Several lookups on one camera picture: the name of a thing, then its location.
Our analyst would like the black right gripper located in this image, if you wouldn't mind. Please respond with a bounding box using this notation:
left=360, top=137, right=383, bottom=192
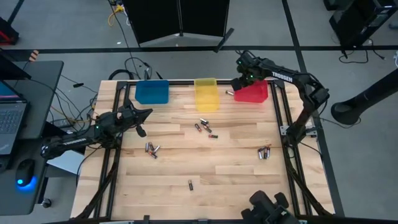
left=231, top=73, right=262, bottom=92

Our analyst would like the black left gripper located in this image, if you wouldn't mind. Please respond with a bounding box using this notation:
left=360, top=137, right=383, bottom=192
left=115, top=105, right=154, bottom=127

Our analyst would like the red plastic bin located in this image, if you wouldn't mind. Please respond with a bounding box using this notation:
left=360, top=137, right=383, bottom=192
left=233, top=79, right=269, bottom=104

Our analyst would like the blue plastic bin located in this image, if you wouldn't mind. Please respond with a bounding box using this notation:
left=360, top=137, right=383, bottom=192
left=134, top=80, right=170, bottom=105

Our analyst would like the yellow translucent plastic bin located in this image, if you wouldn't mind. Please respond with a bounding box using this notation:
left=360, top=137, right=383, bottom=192
left=193, top=77, right=220, bottom=113

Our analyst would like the black divider panel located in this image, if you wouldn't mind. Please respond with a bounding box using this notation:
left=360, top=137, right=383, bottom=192
left=123, top=0, right=182, bottom=45
left=179, top=0, right=235, bottom=53

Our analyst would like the grey power strip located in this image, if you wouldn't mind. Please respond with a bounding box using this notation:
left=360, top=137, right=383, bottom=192
left=51, top=118, right=75, bottom=129

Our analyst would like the white sheet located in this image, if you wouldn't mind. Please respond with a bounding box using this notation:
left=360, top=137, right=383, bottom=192
left=46, top=150, right=85, bottom=175

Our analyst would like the black desk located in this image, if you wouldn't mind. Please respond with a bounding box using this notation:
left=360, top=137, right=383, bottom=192
left=0, top=60, right=65, bottom=216

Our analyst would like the black computer mouse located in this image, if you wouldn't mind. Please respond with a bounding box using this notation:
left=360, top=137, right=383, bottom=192
left=15, top=159, right=35, bottom=187

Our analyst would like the grey laptop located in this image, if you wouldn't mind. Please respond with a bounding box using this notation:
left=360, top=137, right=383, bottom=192
left=0, top=80, right=29, bottom=156

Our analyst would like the black equipment cart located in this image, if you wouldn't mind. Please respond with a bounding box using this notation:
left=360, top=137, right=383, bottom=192
left=323, top=0, right=398, bottom=47

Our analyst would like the black monitor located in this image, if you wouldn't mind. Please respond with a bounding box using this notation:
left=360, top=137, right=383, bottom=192
left=0, top=48, right=32, bottom=81

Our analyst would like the red black case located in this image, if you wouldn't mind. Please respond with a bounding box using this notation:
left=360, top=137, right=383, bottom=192
left=0, top=17, right=19, bottom=46

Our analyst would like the black coiled floor cable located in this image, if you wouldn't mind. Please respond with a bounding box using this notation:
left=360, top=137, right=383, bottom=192
left=108, top=57, right=164, bottom=81

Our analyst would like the black aluminium rig frame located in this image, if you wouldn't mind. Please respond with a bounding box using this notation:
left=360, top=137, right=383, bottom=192
left=74, top=79, right=336, bottom=224

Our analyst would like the yellow cable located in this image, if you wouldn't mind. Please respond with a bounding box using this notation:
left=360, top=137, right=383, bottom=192
left=107, top=4, right=125, bottom=27

